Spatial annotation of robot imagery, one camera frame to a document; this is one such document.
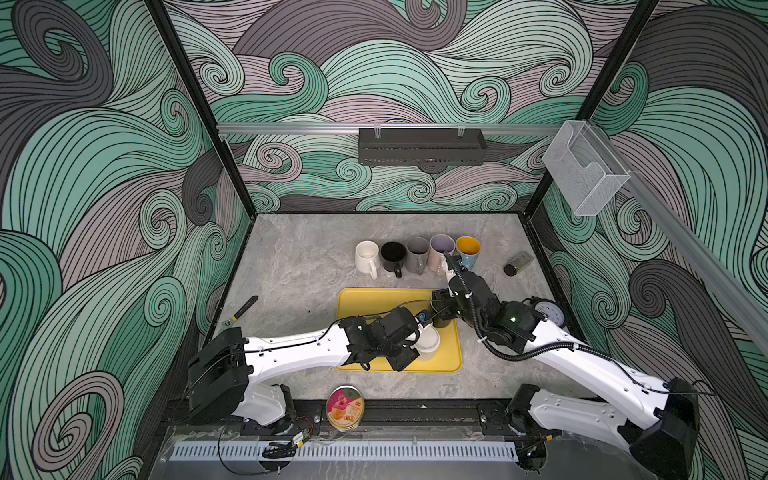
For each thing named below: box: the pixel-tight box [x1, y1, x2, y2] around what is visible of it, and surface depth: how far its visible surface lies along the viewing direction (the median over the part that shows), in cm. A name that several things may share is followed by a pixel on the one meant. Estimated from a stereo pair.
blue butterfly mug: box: [455, 235, 481, 270], surface depth 99 cm
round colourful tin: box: [326, 384, 365, 432], surface depth 73 cm
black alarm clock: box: [522, 295, 566, 328], surface depth 92 cm
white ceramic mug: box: [412, 323, 441, 362], surface depth 80 cm
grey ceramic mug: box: [405, 236, 430, 276], surface depth 98 cm
